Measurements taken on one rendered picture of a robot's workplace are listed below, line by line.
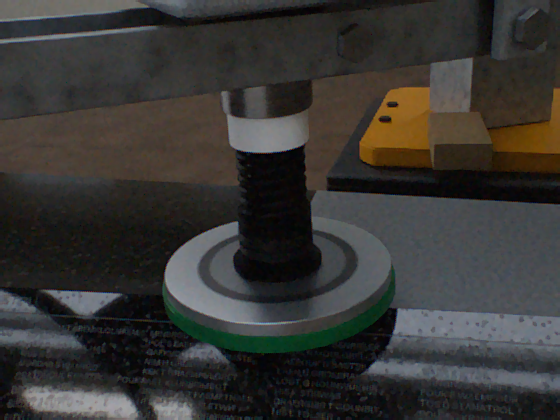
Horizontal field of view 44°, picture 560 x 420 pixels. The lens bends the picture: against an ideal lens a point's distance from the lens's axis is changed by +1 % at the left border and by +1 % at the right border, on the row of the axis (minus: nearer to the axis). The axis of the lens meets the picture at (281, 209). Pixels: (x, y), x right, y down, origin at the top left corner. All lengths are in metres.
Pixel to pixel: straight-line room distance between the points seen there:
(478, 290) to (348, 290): 0.17
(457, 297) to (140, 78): 0.38
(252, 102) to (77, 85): 0.14
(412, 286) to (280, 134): 0.24
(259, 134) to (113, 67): 0.14
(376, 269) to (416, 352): 0.10
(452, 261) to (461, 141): 0.52
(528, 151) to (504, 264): 0.63
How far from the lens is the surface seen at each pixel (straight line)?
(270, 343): 0.57
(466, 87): 1.48
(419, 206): 0.91
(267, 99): 0.56
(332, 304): 0.59
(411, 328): 0.69
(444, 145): 1.26
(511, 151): 1.38
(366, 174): 1.37
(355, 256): 0.66
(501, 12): 0.61
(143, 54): 0.50
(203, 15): 0.46
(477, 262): 0.78
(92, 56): 0.49
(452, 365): 0.68
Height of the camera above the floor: 1.23
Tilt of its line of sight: 24 degrees down
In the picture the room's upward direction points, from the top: 4 degrees counter-clockwise
